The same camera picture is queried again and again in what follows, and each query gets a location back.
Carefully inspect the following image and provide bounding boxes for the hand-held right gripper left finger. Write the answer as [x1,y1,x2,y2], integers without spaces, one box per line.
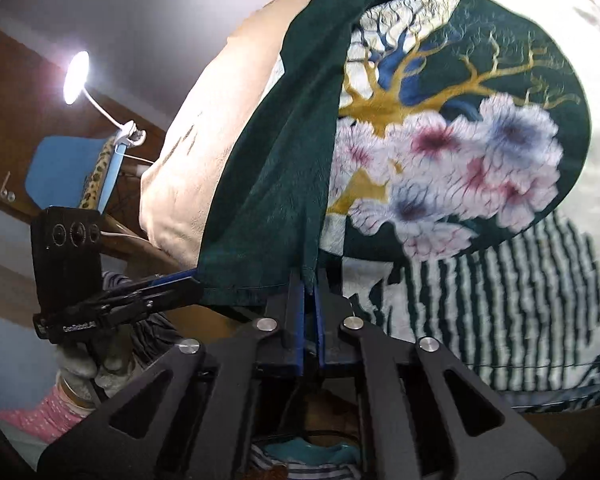
[37,269,311,480]

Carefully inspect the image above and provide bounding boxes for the leopard print cloth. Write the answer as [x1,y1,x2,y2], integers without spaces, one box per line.
[77,137,119,212]

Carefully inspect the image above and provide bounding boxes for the blue chair back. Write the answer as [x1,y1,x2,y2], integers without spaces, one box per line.
[24,136,117,212]

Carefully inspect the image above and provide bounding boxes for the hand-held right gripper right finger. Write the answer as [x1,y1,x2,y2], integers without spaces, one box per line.
[314,267,567,480]

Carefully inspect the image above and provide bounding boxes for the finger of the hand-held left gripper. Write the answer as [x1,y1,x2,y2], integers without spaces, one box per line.
[129,277,205,317]
[102,268,199,296]

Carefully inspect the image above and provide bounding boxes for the green floral printed cloth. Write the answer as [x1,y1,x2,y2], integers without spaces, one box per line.
[196,0,600,414]

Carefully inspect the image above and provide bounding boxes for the white gooseneck lamp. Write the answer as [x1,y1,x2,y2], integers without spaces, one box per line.
[62,51,157,167]

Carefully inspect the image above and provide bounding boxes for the person's left hand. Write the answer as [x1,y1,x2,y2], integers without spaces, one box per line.
[55,335,137,407]

